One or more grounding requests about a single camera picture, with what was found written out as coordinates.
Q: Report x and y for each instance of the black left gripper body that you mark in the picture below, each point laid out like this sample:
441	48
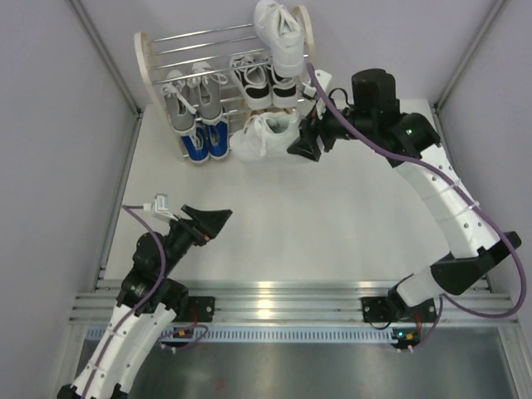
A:
181	238

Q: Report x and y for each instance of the black white sneaker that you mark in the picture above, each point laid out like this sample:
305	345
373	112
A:
251	80
283	89

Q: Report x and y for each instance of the blue canvas sneaker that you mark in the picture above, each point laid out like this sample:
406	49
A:
195	143
218	138

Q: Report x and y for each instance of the grey canvas sneaker back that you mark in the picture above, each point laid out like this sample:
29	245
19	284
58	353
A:
177	99

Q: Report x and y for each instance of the grey canvas sneaker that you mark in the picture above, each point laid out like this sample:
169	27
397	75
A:
177	99
206	87

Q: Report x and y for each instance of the grey canvas sneaker front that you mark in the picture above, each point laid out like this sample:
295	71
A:
206	87

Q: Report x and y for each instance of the beige lace sneaker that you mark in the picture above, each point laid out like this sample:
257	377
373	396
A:
288	111

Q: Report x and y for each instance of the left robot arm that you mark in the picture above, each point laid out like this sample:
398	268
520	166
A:
148	301

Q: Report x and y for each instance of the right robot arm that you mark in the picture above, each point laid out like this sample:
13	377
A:
414	150

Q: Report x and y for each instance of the cream and chrome shoe rack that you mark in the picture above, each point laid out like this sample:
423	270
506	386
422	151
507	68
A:
154	67

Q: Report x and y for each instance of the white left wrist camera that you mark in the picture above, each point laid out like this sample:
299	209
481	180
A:
159	208

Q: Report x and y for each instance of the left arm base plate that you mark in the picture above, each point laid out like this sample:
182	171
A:
200	309

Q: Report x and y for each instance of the perforated cable duct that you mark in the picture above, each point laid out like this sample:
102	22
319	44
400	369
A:
287	334

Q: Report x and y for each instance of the aluminium mounting rail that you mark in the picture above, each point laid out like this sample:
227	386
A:
304	303

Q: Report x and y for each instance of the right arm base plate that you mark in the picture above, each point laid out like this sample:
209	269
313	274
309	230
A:
385	310

